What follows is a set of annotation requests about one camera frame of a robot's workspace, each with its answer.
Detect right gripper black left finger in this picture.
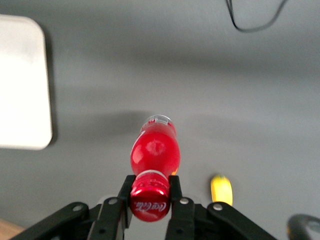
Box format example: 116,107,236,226
11,174,137,240

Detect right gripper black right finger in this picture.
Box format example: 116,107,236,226
166,174,278,240

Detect red coke bottle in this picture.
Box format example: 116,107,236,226
129,114,181,223

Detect beige plastic tray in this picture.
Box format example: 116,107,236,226
0,14,54,151

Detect yellow lemon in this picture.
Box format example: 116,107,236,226
209,173,235,208

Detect wooden drawer cabinet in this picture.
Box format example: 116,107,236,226
0,216,27,240

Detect thin black table cable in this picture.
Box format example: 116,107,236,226
224,0,288,33

